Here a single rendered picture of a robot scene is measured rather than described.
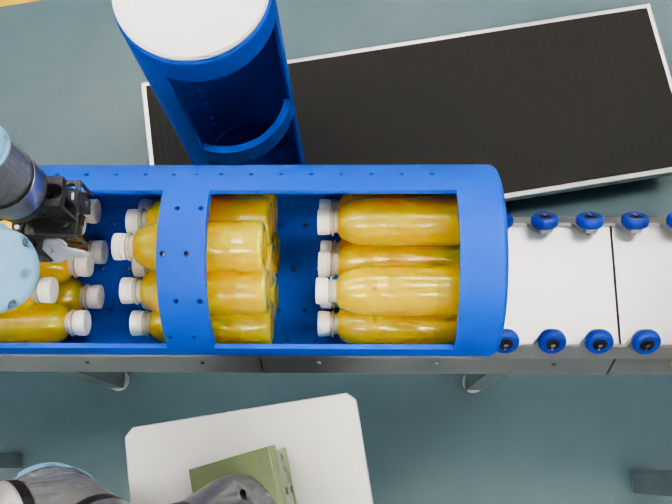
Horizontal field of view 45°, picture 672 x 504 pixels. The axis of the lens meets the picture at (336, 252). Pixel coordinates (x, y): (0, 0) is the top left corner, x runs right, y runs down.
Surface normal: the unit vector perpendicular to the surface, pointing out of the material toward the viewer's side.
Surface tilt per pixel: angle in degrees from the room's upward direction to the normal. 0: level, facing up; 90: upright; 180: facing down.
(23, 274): 51
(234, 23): 0
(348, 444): 0
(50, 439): 0
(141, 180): 38
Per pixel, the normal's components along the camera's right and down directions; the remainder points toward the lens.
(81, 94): -0.03, -0.25
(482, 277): -0.03, 0.14
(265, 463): -0.71, -0.03
